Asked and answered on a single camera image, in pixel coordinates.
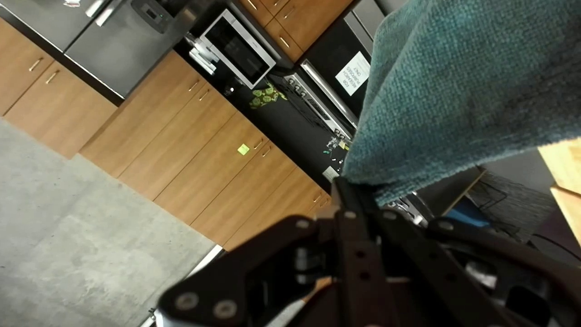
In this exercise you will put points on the green potted plant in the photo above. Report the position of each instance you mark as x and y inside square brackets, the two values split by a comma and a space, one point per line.
[267, 96]

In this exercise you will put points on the wooden cabinets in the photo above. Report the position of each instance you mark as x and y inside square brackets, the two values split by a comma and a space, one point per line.
[193, 156]
[296, 20]

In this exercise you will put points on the silver microwave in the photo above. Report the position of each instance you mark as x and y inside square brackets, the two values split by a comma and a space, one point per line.
[233, 47]

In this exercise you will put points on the black refrigerator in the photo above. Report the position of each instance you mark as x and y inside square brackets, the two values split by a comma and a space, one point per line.
[109, 36]

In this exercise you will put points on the black oven with paper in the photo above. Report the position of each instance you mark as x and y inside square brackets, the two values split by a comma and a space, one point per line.
[329, 42]

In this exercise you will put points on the wooden table with black legs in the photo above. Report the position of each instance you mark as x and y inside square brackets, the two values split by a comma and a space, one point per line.
[565, 169]

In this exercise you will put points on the teal towel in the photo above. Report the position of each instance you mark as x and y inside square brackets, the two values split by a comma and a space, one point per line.
[460, 91]

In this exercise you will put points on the wooden lower cabinets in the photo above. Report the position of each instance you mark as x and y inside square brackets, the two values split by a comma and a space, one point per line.
[296, 20]

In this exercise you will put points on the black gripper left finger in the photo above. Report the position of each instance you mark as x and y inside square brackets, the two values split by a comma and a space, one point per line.
[356, 272]

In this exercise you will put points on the green sticky note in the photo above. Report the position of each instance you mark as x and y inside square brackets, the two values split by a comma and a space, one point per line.
[244, 149]

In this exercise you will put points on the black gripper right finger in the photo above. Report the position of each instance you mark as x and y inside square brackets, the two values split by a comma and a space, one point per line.
[460, 272]

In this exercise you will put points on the wooden upper cabinets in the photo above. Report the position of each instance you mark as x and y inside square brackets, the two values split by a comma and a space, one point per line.
[193, 156]

